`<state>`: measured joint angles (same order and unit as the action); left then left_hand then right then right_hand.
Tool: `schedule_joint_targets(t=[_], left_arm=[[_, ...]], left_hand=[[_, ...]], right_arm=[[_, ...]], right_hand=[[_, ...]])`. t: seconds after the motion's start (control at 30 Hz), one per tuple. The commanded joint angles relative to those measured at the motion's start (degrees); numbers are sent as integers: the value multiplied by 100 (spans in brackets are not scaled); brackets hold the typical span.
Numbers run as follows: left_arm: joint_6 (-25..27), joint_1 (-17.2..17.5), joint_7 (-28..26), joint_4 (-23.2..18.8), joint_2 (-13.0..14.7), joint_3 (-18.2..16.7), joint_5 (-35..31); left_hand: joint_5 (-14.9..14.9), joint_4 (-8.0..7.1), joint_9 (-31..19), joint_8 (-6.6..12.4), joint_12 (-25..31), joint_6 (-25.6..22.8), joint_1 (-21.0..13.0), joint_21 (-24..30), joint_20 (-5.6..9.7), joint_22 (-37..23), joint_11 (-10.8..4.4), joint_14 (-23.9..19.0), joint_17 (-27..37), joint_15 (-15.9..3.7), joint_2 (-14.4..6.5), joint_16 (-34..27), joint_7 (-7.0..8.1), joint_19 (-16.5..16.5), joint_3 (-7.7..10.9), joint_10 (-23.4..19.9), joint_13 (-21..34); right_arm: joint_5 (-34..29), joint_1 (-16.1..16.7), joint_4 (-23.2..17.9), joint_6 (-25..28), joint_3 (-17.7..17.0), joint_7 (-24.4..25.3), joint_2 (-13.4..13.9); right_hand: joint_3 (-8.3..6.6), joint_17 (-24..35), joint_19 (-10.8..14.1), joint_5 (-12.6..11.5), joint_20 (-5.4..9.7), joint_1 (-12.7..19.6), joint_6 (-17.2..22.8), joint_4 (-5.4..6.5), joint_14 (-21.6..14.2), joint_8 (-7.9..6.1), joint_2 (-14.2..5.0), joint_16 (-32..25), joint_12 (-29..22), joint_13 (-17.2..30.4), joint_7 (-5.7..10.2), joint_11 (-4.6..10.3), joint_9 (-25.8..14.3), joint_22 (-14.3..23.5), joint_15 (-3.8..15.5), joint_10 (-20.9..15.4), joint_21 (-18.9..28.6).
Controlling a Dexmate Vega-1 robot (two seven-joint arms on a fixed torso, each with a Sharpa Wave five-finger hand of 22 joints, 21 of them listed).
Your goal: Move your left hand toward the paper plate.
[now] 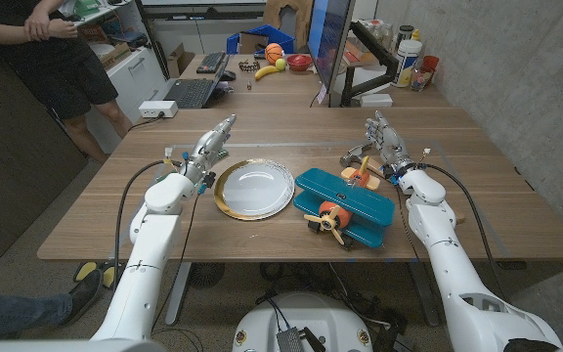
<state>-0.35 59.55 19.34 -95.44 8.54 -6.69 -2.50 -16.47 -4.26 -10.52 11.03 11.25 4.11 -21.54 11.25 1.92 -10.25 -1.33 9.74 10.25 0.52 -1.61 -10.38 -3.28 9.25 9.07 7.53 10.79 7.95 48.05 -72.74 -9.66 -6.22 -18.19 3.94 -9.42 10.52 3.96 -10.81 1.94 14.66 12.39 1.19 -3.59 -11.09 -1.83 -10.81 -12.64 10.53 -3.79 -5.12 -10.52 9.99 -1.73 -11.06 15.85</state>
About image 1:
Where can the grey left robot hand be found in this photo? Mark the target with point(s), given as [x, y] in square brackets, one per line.
[205, 149]

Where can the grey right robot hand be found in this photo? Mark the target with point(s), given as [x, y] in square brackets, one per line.
[390, 144]

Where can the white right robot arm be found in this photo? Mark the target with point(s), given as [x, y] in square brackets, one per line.
[438, 230]

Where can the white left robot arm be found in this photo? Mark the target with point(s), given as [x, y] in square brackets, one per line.
[149, 254]

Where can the gold-rimmed white paper plate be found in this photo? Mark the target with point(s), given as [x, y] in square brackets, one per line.
[257, 190]

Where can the flat white box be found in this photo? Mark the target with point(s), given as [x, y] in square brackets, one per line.
[376, 100]

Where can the black laptop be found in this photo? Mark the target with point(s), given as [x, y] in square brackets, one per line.
[191, 93]

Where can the white power strip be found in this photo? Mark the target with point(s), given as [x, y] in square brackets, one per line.
[157, 108]

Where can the teal toy biplane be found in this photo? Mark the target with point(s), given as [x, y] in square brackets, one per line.
[345, 198]

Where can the black computer mouse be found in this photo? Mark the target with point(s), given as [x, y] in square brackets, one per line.
[228, 75]

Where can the white plastic canister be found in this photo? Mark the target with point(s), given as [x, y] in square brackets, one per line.
[406, 63]

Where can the black keyboard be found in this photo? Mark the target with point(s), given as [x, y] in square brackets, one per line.
[210, 62]

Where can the open cardboard box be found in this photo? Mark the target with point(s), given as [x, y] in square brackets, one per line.
[179, 61]

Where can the yellow banana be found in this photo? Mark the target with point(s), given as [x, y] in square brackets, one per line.
[266, 72]

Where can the white storage cabinet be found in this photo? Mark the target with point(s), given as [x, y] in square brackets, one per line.
[135, 78]

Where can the dark-lidded jar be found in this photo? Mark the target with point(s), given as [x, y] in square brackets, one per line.
[404, 35]

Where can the yellow bottle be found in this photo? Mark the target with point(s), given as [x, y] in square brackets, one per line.
[415, 35]

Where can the yellow-green ball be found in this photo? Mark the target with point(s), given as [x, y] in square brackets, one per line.
[280, 64]

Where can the brown cardboard sheet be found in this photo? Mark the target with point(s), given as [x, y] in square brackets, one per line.
[253, 43]

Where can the small orange basketball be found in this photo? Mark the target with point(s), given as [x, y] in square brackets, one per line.
[273, 53]

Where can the red bowl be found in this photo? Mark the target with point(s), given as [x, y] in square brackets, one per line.
[299, 62]

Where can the large computer monitor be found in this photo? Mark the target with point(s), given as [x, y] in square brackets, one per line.
[328, 34]

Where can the blue plastic bin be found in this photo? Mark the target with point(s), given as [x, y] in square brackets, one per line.
[279, 38]

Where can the yellow black foot pedal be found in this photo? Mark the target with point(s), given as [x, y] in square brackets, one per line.
[86, 270]

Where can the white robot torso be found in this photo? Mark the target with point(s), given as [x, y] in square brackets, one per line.
[306, 313]

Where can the standing person in black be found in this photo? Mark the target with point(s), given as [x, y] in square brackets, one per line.
[42, 54]

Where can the seated person's jeans leg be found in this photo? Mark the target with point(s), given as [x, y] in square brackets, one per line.
[17, 310]

